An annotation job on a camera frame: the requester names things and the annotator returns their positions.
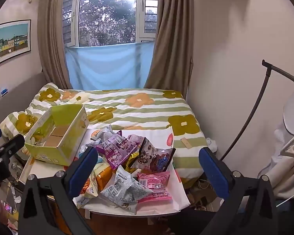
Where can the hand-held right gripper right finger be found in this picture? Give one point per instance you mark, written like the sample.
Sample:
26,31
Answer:
214,171

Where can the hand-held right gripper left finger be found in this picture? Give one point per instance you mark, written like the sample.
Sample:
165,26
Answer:
84,169

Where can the purple snack packet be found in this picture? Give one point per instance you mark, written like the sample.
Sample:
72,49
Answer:
111,149

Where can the green cardboard box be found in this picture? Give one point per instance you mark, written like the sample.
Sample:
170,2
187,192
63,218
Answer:
51,155

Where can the brown chocolate snack packet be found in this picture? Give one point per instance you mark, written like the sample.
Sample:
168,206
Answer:
156,161

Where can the small white table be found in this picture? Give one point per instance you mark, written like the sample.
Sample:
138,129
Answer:
39,168

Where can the tan paper strip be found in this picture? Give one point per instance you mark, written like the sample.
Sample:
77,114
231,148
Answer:
186,143

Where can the pile of assorted snack bags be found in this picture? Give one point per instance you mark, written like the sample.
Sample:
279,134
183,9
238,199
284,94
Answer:
125,188

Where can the small blue object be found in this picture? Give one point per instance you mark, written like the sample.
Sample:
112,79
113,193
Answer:
3,91

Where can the grey headboard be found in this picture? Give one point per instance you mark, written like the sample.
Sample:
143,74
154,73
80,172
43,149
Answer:
17,95

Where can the floral striped pillow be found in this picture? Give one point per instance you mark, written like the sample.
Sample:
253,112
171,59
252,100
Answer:
47,94

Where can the beige cloth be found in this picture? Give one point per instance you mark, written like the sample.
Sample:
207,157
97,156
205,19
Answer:
291,173

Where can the floral striped blanket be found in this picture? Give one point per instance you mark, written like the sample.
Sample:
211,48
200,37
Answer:
142,112

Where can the light blue cloth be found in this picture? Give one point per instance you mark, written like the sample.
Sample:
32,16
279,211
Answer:
107,66

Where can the black curved lamp pole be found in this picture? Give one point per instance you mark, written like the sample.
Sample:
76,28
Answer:
267,77

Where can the brown curtain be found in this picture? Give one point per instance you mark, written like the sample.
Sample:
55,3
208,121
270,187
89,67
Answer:
172,53
51,41

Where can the window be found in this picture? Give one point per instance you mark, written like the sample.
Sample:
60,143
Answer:
105,17

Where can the framed wall poster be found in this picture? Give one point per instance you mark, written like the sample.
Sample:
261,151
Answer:
11,41

